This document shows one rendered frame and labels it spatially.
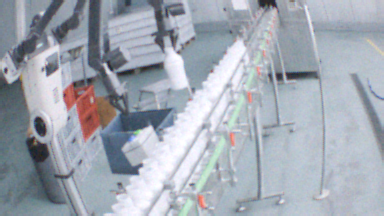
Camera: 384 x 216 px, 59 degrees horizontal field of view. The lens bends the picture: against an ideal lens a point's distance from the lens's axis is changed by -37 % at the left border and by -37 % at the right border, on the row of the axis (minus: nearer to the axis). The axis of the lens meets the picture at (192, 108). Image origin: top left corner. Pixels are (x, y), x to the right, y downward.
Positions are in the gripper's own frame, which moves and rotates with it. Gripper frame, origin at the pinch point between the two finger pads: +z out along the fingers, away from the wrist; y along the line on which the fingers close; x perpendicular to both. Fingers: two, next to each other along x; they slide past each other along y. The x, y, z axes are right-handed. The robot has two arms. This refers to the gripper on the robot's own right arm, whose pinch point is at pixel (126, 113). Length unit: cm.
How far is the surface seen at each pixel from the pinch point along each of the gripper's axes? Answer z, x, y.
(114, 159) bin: 22, 46, 50
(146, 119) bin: 18, 33, 81
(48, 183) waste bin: 33, 184, 125
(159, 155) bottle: 9.1, -18.8, -33.2
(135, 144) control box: 8.4, -2.0, -10.0
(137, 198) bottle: 11, -18, -57
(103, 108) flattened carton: 21, 179, 304
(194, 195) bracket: 20, -25, -43
